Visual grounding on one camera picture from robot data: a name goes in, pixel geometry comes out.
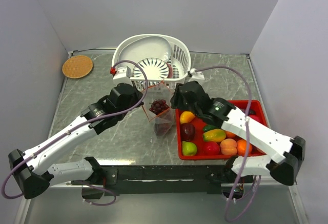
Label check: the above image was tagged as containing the yellow orange mango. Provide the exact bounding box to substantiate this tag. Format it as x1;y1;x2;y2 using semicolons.
179;111;195;124

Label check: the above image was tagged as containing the clear zip top bag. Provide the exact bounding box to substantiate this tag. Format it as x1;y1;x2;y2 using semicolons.
142;81;175;136

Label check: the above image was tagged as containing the purple grape bunch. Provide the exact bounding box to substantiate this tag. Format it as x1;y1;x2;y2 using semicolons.
149;99;169;115

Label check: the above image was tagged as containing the dark purple mangosteen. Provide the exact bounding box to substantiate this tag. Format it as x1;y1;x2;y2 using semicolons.
154;123;172;136

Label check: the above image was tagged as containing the green pear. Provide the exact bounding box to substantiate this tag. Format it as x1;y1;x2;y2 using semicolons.
181;141;197;156

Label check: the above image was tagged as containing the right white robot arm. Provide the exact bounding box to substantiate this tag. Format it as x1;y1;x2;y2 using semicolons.
171;81;305;186

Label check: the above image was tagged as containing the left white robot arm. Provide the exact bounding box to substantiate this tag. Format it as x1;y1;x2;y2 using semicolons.
8;83;146;199

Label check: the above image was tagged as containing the green cucumber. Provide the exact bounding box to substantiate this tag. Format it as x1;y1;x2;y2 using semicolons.
202;125;217;133

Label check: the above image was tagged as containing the white plastic dish basket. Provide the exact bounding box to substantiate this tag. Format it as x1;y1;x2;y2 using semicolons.
112;34;191;90

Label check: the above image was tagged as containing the striped round plate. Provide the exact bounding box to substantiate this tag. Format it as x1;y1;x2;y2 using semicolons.
137;58;170;79

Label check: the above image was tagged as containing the red plastic tray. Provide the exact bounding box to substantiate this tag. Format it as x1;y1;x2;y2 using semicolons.
175;99;270;161

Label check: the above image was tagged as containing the white oval plate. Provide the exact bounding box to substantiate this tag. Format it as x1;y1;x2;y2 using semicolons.
113;36;172;63

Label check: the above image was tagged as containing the round woven coaster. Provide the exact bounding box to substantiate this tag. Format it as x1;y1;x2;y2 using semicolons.
62;55;93;79

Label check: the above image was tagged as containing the orange peach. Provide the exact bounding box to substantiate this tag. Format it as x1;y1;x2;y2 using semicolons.
220;138;237;155

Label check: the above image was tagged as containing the purple eggplant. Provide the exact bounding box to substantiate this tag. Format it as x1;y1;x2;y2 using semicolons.
248;109;256;115

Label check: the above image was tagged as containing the red round fruit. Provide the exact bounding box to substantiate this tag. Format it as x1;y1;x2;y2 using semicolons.
250;115;262;124

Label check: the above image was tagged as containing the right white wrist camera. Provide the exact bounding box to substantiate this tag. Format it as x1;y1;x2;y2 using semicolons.
188;68;205;84

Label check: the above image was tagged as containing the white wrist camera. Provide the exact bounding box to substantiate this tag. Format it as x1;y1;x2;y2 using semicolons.
110;66;132;86
188;68;205;84

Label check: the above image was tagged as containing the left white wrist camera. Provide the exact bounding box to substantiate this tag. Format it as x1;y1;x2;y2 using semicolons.
110;66;132;86

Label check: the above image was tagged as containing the black base frame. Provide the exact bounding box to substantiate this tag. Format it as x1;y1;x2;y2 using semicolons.
71;157;254;200

